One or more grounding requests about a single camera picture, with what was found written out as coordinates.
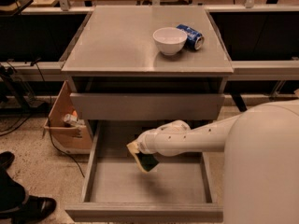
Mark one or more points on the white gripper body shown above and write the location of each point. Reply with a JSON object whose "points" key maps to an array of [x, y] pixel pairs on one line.
{"points": [[143, 144]]}

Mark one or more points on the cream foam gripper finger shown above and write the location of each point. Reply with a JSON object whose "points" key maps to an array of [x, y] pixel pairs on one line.
{"points": [[133, 149]]}

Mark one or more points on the green sponge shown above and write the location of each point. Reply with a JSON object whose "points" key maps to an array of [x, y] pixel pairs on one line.
{"points": [[146, 162]]}

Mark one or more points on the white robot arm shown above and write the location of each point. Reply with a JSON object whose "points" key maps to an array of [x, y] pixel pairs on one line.
{"points": [[261, 159]]}

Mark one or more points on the open grey middle drawer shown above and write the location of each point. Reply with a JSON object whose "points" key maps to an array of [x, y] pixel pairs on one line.
{"points": [[178, 189]]}

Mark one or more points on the grey top drawer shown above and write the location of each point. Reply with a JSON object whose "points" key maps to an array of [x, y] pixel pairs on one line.
{"points": [[119, 106]]}

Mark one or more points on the grey drawer cabinet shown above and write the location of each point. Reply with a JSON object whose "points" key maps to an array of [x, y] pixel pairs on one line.
{"points": [[116, 53]]}

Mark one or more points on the cardboard box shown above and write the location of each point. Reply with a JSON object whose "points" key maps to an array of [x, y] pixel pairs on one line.
{"points": [[70, 139]]}

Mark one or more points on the crumpled can in box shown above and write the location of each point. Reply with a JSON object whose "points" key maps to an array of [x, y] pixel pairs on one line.
{"points": [[71, 120]]}

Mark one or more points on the white bowl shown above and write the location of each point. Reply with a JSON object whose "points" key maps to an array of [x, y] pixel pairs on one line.
{"points": [[169, 40]]}

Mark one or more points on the blue soda can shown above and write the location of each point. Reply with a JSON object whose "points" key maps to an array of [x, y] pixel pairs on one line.
{"points": [[195, 40]]}

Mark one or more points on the black shoe near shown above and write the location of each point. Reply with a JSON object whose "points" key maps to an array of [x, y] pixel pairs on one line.
{"points": [[36, 209]]}

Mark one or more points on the black shoe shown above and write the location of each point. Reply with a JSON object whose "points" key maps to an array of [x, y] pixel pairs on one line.
{"points": [[36, 209], [6, 159]]}

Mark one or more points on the black shoe far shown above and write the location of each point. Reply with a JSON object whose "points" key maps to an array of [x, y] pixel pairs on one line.
{"points": [[6, 159]]}

